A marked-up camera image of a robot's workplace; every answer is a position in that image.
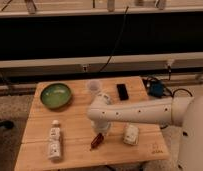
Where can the black rectangular block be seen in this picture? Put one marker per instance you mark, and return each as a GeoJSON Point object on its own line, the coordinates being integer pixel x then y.
{"type": "Point", "coordinates": [122, 92]}

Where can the red chili pepper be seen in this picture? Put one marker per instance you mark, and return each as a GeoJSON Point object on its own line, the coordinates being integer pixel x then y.
{"type": "Point", "coordinates": [97, 141]}

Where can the green ceramic bowl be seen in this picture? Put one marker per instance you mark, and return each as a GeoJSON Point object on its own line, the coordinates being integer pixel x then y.
{"type": "Point", "coordinates": [55, 95]}

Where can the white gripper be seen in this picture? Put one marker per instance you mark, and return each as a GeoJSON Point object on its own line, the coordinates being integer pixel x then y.
{"type": "Point", "coordinates": [101, 127]}

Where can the white plastic bottle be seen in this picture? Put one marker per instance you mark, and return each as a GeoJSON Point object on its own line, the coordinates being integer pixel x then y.
{"type": "Point", "coordinates": [54, 146]}

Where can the clear plastic cup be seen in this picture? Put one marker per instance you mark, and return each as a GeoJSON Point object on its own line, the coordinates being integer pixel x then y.
{"type": "Point", "coordinates": [93, 86]}

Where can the blue power adapter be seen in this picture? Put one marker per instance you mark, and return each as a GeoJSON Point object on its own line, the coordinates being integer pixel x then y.
{"type": "Point", "coordinates": [156, 90]}

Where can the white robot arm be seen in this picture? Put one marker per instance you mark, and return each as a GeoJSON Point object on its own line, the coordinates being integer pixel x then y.
{"type": "Point", "coordinates": [186, 112]}

